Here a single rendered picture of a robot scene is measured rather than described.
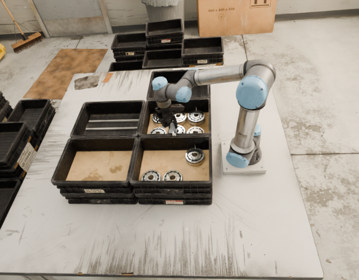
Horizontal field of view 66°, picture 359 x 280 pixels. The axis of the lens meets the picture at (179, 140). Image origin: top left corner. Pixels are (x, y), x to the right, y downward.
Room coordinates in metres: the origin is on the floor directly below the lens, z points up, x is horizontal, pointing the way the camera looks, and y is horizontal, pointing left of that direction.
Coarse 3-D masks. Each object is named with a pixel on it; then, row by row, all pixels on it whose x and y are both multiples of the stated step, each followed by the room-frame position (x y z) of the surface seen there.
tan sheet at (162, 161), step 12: (144, 156) 0.98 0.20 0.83; (156, 156) 0.97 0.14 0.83; (168, 156) 0.95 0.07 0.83; (180, 156) 0.94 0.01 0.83; (144, 168) 0.89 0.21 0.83; (156, 168) 0.88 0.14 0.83; (168, 168) 0.87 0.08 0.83; (180, 168) 0.86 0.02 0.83; (192, 168) 0.85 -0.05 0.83; (204, 168) 0.84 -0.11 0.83; (192, 180) 0.78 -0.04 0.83; (204, 180) 0.77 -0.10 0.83
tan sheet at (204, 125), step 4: (152, 124) 1.22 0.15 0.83; (184, 124) 1.18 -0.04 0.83; (188, 124) 1.17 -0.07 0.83; (200, 124) 1.16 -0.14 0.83; (204, 124) 1.15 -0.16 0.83; (148, 128) 1.19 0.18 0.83; (152, 128) 1.18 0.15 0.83; (164, 128) 1.17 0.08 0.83; (168, 128) 1.16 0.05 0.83; (188, 128) 1.14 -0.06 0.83; (204, 128) 1.12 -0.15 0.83; (148, 132) 1.16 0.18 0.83; (208, 132) 1.09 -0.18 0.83
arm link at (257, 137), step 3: (258, 126) 0.97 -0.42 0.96; (255, 129) 0.94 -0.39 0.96; (258, 129) 0.94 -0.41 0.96; (255, 132) 0.92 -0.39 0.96; (258, 132) 0.92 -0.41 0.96; (261, 132) 0.94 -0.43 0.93; (255, 135) 0.91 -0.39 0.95; (258, 135) 0.92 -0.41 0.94; (255, 138) 0.91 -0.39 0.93; (258, 138) 0.92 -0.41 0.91; (255, 141) 0.89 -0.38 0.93; (258, 141) 0.91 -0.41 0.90; (255, 144) 0.88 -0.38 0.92; (258, 144) 0.92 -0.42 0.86
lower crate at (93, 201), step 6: (66, 198) 0.82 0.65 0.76; (72, 198) 0.81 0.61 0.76; (78, 198) 0.81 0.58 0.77; (84, 198) 0.80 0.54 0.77; (90, 198) 0.80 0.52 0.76; (96, 198) 0.79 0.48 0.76; (102, 198) 0.79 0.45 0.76; (108, 198) 0.78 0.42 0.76; (114, 198) 0.78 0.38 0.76; (120, 198) 0.77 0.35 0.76; (126, 198) 0.77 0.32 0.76; (132, 198) 0.76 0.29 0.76
